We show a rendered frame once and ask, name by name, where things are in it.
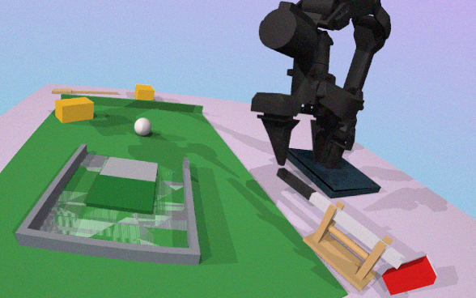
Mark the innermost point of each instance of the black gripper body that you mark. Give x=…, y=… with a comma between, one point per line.
x=288, y=106

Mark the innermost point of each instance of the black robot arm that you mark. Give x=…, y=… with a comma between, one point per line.
x=292, y=30

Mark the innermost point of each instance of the white golf ball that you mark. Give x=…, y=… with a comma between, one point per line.
x=142, y=126

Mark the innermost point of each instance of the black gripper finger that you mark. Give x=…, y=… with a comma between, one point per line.
x=322, y=132
x=279, y=131

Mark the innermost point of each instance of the orange-yellow block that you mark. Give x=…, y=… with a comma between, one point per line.
x=76, y=109
x=144, y=92

